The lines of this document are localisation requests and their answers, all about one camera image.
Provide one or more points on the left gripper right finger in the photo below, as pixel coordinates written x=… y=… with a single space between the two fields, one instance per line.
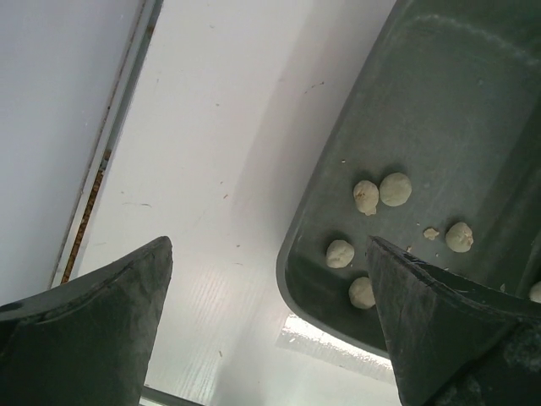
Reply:
x=452 y=341

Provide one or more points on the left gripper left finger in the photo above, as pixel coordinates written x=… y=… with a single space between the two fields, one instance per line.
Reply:
x=88 y=341

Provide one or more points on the grey plastic bin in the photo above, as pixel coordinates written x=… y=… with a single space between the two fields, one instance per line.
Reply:
x=449 y=96

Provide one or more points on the grey litter clump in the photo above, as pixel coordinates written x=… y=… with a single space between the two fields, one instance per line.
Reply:
x=459 y=237
x=366 y=196
x=535 y=292
x=361 y=294
x=339 y=254
x=395 y=189

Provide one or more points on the aluminium mounting rail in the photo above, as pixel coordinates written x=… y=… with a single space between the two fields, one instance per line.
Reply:
x=150 y=396

